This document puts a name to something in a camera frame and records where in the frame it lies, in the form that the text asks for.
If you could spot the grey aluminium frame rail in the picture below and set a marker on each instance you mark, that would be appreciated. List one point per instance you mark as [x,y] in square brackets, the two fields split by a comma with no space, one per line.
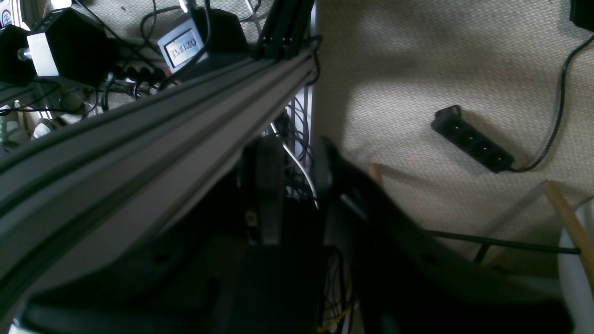
[77,199]

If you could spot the black power adapter with label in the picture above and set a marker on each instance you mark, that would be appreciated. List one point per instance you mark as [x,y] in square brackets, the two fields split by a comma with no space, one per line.
[189,35]

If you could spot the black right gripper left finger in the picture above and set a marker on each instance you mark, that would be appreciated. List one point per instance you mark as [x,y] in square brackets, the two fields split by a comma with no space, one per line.
[261,185]

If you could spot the black power strip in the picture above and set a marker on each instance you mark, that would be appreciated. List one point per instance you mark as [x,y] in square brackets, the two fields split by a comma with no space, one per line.
[449,124]

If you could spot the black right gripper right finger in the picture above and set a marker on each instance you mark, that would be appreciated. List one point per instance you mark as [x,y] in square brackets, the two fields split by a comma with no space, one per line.
[407,282]

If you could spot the black hexagonal device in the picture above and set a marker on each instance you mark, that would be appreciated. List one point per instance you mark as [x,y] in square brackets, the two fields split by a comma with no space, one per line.
[65,47]

